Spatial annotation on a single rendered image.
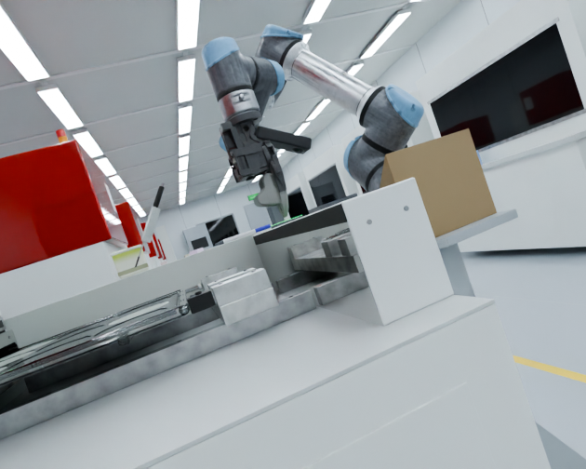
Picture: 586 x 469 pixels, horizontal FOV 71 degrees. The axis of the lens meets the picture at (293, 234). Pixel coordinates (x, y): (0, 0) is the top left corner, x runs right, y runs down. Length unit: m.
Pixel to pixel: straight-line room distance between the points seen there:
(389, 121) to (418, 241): 0.66
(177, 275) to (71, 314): 0.22
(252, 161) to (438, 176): 0.44
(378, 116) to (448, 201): 0.28
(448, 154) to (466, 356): 0.67
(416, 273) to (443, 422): 0.15
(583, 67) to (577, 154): 0.61
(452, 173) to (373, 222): 0.60
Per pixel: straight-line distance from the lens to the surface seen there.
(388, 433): 0.41
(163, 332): 0.90
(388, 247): 0.46
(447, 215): 1.01
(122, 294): 0.96
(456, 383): 0.44
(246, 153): 0.80
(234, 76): 0.85
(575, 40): 3.76
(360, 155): 1.14
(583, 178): 3.61
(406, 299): 0.47
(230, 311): 0.59
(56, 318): 0.99
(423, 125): 5.45
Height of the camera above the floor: 0.95
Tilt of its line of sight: 1 degrees down
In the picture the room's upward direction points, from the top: 19 degrees counter-clockwise
